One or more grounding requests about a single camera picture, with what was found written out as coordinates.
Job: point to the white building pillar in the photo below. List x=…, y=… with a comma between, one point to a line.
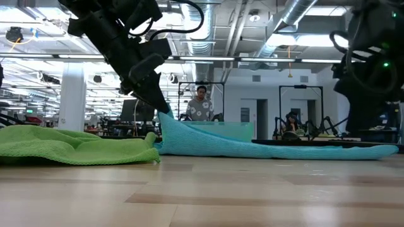
x=72, y=101

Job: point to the teal translucent plastic basket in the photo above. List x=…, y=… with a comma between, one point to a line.
x=236, y=130

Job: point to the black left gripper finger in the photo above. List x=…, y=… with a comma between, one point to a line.
x=151, y=94

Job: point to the black background screen cart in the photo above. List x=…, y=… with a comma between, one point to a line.
x=394, y=119

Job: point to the green microfiber towel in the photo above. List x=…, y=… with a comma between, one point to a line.
x=63, y=145

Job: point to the silver slanted ceiling duct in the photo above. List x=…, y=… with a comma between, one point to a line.
x=293, y=12

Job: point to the green exit sign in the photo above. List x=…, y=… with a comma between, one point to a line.
x=29, y=111

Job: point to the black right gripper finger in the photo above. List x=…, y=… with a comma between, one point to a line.
x=366, y=116

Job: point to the black background computer monitor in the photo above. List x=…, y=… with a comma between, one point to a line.
x=129, y=110

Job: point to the red background seat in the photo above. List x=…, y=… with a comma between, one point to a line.
x=33, y=119

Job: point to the person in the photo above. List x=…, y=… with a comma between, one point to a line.
x=199, y=110
x=292, y=123

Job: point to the silver ribbed ceiling duct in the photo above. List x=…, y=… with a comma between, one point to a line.
x=197, y=31

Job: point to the black background robot arm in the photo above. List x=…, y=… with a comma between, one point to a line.
x=312, y=126

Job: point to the blue microfiber towel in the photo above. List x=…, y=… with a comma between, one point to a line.
x=221, y=145

